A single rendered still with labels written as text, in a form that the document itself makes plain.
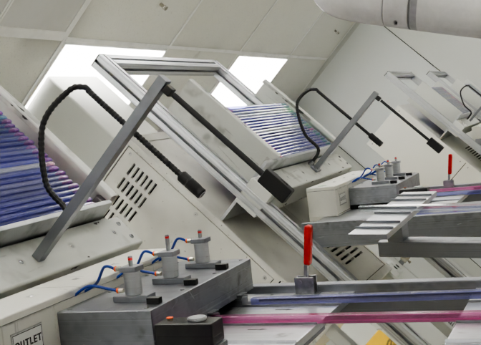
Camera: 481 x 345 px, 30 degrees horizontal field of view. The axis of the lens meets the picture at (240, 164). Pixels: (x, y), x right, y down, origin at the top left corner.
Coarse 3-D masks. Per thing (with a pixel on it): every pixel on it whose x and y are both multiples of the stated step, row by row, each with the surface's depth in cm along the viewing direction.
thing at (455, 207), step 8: (360, 208) 172; (368, 208) 171; (376, 208) 170; (384, 208) 169; (392, 208) 169; (400, 208) 168; (408, 208) 167; (416, 208) 167; (424, 208) 166; (432, 208) 165; (440, 208) 165; (448, 208) 164; (456, 208) 163; (464, 208) 163; (472, 208) 162; (480, 208) 161
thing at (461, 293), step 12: (480, 288) 122; (252, 300) 133; (264, 300) 132; (276, 300) 132; (288, 300) 131; (300, 300) 130; (312, 300) 130; (324, 300) 129; (336, 300) 128; (348, 300) 128; (360, 300) 127; (372, 300) 126; (384, 300) 126; (396, 300) 125; (408, 300) 124; (420, 300) 124; (432, 300) 123
